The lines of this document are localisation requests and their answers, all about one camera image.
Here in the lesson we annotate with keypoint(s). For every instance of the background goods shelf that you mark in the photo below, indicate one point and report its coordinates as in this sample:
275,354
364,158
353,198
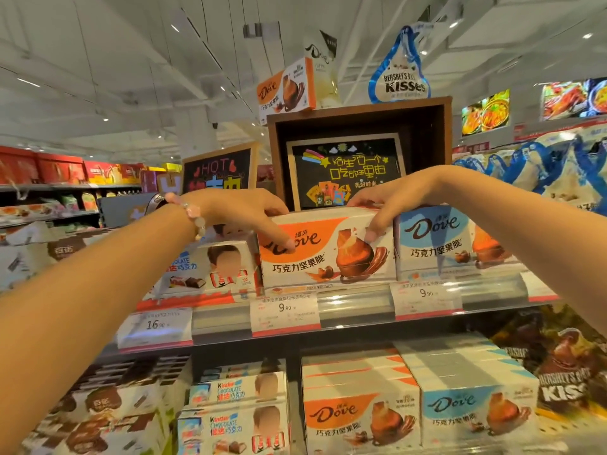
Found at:
42,206

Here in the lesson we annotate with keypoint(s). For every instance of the brown wooden display crate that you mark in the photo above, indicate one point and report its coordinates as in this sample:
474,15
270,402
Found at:
427,137

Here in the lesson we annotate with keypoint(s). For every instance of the person's right forearm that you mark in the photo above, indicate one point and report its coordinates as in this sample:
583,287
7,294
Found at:
521,222

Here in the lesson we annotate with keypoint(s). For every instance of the pile of dark chocolate bags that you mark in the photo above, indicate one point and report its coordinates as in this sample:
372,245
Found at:
564,360

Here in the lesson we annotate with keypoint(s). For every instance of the white price tag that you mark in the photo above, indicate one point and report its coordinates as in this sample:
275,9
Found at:
285,315
538,289
426,299
155,328

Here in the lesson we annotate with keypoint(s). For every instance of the grey store shelf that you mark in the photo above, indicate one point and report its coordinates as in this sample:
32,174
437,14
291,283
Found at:
360,310

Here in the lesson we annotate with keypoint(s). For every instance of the row of red gift boxes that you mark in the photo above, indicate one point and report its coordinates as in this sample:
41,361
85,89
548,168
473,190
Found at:
61,168

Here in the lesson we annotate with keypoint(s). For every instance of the stack of white bar boxes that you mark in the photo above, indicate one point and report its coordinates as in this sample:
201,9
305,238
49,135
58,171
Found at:
234,412

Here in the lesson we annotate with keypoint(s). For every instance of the stack of blue boxes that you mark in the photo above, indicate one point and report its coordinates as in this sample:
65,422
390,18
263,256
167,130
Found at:
469,388

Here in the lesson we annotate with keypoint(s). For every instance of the blue chocolate box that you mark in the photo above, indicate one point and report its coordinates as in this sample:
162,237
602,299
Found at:
436,241

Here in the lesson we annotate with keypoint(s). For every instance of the person's left thumb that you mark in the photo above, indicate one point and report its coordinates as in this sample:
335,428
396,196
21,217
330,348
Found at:
275,232

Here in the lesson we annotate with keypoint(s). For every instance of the person's right hand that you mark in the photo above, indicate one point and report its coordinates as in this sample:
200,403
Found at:
408,191

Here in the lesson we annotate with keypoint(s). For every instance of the row of blue white bags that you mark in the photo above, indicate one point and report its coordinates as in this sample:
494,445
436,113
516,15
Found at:
536,168

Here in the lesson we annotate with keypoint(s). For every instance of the stack of orange boxes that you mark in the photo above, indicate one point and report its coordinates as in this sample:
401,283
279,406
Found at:
360,402

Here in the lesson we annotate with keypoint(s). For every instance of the pile of white brown cartons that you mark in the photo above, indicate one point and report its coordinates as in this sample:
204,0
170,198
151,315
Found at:
42,253

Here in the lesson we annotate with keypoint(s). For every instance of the blue drop-shaped sign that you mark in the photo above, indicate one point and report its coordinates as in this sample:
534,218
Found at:
400,75

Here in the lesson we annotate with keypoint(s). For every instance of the wooden framed chalkboard sign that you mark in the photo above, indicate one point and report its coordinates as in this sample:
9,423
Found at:
218,170

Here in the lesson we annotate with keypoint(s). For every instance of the white display box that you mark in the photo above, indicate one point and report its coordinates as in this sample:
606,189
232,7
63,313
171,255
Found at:
325,70

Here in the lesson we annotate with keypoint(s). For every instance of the framed chalkboard sign with drawings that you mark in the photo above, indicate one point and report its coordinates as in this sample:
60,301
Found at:
346,172

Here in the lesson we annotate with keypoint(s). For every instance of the stack of brown white boxes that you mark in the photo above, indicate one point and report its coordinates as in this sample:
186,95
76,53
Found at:
118,412

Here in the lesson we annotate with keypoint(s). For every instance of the orange display box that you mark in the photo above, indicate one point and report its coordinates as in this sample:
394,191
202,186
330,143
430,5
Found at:
284,92

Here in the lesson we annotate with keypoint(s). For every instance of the person's left forearm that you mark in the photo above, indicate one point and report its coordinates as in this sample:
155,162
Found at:
95,298

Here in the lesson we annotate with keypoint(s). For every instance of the person's right thumb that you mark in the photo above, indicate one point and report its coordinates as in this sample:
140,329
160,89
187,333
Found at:
381,222

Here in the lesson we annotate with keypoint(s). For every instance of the person's left hand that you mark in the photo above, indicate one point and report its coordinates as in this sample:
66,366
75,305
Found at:
237,208

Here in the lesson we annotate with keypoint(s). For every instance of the orange chocolate box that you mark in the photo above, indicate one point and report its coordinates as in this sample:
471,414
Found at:
327,253

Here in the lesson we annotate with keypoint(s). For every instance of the wide lit food picture panel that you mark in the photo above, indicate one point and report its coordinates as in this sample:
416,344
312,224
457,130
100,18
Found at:
574,98

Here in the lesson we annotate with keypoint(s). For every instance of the white chocolate bar box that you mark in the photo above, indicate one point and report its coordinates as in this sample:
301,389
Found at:
213,270

